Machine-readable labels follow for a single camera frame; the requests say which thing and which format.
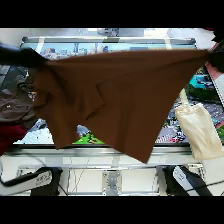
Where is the brown T-shirt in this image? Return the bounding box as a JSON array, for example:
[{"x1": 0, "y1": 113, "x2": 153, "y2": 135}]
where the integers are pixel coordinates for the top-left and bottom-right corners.
[{"x1": 29, "y1": 48, "x2": 210, "y2": 165}]

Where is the cream garment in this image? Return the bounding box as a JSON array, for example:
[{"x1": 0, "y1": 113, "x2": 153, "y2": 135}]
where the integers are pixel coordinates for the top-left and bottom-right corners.
[{"x1": 174, "y1": 88, "x2": 224, "y2": 161}]

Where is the dark brown garment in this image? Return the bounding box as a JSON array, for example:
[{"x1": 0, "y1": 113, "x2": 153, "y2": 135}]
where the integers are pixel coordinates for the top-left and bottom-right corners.
[{"x1": 0, "y1": 80, "x2": 40, "y2": 130}]

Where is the red garment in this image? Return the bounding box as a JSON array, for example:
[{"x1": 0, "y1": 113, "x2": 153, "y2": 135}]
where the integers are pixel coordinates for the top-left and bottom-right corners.
[{"x1": 0, "y1": 124, "x2": 30, "y2": 157}]

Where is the silver frame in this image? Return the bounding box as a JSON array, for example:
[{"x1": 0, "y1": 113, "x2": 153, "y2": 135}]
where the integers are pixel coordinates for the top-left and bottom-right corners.
[{"x1": 9, "y1": 35, "x2": 205, "y2": 197}]

